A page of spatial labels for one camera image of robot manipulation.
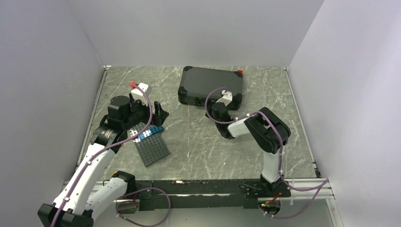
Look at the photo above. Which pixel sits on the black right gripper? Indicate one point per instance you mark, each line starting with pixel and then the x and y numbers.
pixel 211 109

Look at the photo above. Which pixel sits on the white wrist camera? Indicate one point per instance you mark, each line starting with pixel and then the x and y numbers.
pixel 138 90
pixel 226 98

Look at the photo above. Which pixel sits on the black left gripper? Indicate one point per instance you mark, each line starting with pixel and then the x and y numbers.
pixel 158 118

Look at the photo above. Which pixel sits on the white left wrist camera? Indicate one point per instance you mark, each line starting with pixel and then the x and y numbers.
pixel 138 90

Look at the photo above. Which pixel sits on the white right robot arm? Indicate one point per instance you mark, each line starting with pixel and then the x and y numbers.
pixel 268 130

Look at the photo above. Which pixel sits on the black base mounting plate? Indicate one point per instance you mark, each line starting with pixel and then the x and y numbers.
pixel 189 194

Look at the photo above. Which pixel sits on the dark grey lego baseplate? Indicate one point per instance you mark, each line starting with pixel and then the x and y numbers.
pixel 151 149

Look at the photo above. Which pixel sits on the dark teal lego brick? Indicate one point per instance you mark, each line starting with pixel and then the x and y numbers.
pixel 155 129

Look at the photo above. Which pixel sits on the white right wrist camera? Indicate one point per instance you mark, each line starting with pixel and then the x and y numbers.
pixel 226 98

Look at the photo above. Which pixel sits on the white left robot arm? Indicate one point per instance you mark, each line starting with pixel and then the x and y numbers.
pixel 76 205

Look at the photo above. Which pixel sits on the light blue lego brick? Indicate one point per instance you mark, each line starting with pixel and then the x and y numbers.
pixel 144 135

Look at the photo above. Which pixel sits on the black poker set case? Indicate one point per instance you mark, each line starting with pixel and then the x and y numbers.
pixel 197 83

